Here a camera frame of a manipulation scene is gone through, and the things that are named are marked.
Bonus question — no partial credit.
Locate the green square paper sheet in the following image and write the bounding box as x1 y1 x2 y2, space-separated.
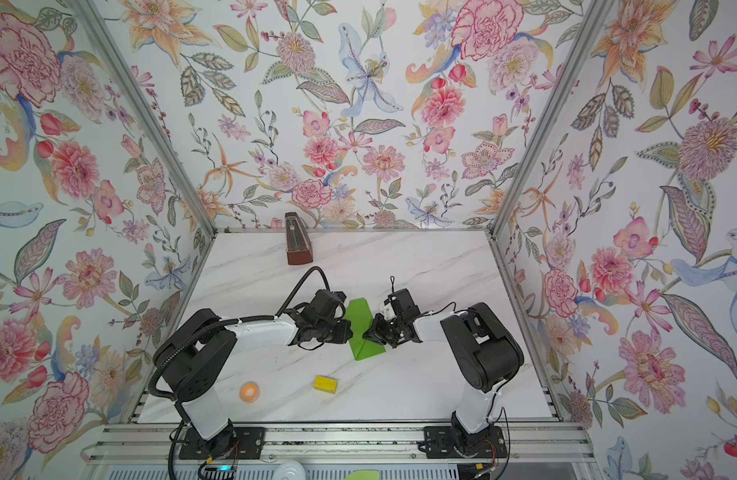
344 298 385 361

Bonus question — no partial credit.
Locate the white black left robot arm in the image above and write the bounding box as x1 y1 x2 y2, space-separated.
146 289 352 442

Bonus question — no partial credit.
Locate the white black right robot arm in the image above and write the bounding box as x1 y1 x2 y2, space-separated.
362 289 524 446

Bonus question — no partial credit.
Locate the yellow sponge block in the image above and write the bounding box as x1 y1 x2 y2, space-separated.
314 375 338 394

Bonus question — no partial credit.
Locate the brown wooden metronome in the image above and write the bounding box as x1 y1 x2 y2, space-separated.
284 212 314 266

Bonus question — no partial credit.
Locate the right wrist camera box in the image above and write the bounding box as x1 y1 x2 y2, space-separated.
381 298 398 321

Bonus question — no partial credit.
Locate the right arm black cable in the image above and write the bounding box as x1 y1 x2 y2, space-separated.
420 301 462 318

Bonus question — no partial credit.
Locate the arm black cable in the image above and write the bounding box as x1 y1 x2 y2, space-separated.
420 301 462 318
274 265 332 318

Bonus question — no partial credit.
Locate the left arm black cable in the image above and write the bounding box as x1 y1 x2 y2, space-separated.
274 265 332 318

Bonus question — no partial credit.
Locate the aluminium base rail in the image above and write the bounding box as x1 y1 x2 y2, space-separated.
80 420 595 465

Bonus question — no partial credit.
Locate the aluminium frame post right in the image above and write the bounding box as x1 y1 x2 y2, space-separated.
489 0 610 236

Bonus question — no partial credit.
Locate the aluminium frame post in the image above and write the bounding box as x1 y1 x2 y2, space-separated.
64 0 218 236
489 0 610 236

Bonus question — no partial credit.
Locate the aluminium frame post left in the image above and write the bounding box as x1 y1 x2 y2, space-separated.
64 0 218 236

